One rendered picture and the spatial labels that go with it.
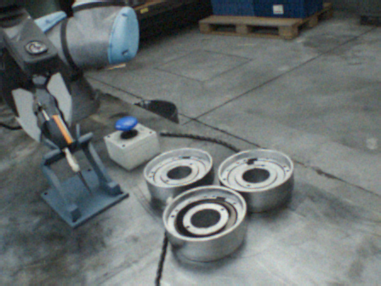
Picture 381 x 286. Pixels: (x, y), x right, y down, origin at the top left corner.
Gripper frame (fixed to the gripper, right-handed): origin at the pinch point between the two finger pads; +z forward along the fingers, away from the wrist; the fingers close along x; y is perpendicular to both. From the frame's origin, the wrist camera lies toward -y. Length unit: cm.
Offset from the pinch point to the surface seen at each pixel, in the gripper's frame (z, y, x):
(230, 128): 92, 108, -130
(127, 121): 4.4, 0.0, -12.6
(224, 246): 9.5, -30.5, -5.1
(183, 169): 9.9, -13.2, -13.0
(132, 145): 7.6, -2.6, -10.9
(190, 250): 9.5, -27.9, -2.1
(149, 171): 8.7, -10.5, -8.6
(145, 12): 52, 309, -218
